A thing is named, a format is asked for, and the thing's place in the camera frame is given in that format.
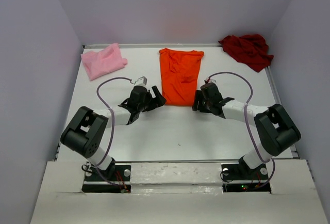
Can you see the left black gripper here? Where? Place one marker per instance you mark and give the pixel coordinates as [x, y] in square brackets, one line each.
[159, 101]

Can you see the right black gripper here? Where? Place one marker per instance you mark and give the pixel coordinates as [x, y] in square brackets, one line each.
[199, 96]

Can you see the orange t shirt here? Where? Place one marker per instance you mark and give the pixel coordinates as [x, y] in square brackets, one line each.
[179, 71]

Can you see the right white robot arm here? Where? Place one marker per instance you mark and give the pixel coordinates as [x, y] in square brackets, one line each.
[276, 130]

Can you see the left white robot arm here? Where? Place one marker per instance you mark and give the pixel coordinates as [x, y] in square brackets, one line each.
[90, 133]

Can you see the pink t shirt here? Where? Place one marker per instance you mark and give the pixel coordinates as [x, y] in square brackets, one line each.
[106, 61]

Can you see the dark red t shirt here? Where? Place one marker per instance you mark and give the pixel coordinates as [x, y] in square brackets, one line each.
[251, 50]

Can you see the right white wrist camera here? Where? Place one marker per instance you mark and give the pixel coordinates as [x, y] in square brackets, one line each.
[209, 80]

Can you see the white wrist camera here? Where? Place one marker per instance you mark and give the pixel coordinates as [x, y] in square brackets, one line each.
[142, 81]
[209, 80]

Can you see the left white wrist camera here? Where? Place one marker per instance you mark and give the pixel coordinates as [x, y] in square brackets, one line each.
[142, 81]

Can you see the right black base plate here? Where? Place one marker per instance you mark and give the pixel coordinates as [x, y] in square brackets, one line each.
[235, 182]

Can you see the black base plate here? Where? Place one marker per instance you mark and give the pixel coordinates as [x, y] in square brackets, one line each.
[235, 182]
[120, 180]

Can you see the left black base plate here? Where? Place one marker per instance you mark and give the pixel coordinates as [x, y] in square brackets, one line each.
[120, 180]

